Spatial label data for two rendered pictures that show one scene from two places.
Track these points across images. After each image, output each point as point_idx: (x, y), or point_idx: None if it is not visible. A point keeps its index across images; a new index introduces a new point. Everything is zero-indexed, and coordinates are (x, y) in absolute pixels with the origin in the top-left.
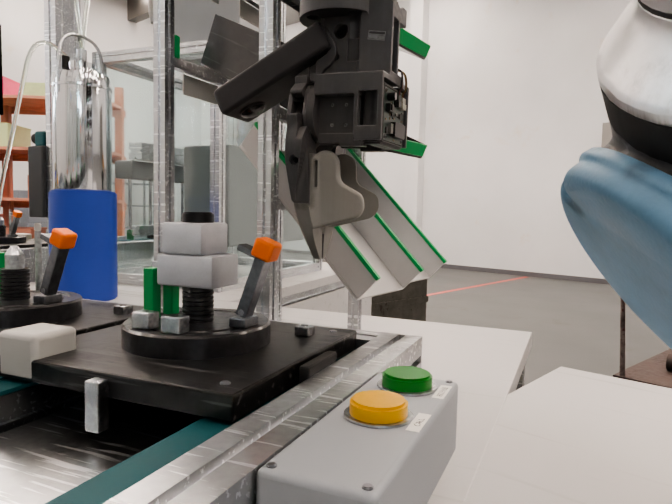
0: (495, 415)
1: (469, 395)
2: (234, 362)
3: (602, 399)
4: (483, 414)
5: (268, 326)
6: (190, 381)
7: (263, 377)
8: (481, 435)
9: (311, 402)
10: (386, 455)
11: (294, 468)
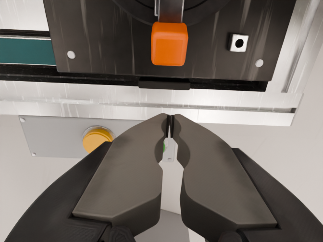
0: (280, 136)
1: (319, 119)
2: (118, 30)
3: (318, 184)
4: (280, 130)
5: (189, 25)
6: (59, 27)
7: (97, 72)
8: (245, 132)
9: (97, 105)
10: (61, 153)
11: (27, 127)
